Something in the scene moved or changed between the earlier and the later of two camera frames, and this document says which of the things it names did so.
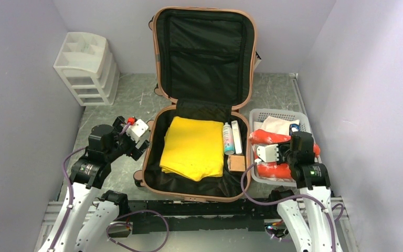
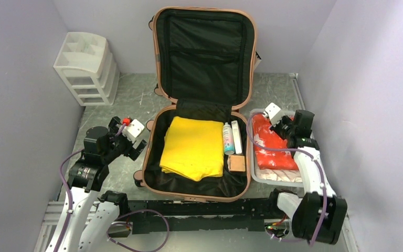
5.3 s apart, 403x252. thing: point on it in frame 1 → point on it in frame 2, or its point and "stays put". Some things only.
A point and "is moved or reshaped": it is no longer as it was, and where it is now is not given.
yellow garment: (193, 149) stays put
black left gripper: (133, 151) stays put
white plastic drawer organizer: (84, 61) stays put
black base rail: (200, 215) stays put
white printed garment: (278, 125) is moved or reshaped
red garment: (271, 169) is moved or reshaped
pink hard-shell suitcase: (204, 64) stays put
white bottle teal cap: (228, 139) stays put
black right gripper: (280, 146) → (275, 128)
